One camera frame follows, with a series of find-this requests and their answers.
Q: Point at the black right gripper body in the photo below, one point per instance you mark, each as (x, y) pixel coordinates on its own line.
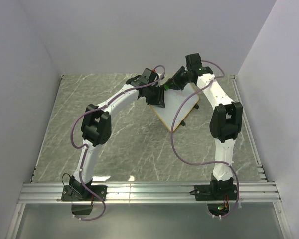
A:
(180, 78)

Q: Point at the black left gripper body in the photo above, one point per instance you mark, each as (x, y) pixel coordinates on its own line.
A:
(155, 95)

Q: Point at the green black whiteboard eraser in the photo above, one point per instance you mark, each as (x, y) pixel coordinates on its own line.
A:
(167, 86)

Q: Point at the small whiteboard with yellow frame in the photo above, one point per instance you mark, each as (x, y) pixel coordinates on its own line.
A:
(173, 99)

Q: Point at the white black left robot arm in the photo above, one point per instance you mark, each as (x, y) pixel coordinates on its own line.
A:
(96, 126)

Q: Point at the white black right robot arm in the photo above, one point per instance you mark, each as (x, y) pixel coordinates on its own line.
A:
(225, 126)

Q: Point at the black whiteboard stand feet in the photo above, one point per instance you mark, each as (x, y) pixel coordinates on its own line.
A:
(196, 106)

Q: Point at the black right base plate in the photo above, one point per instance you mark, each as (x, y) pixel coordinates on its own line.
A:
(214, 192)

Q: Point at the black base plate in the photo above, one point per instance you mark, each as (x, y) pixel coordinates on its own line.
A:
(214, 192)
(71, 195)

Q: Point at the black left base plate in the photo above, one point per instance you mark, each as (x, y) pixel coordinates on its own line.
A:
(71, 195)

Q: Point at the aluminium mounting rail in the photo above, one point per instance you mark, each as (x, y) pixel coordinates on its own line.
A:
(145, 193)

